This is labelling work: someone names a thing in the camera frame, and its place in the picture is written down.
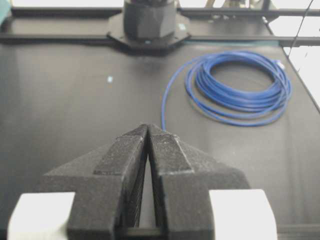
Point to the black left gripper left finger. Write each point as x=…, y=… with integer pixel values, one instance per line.
x=108, y=185

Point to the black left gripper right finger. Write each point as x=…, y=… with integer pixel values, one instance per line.
x=182, y=177

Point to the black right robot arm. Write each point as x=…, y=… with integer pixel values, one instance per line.
x=150, y=19

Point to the black mat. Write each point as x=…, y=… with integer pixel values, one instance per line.
x=242, y=103

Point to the black aluminium frame rail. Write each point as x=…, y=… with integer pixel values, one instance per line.
x=104, y=26

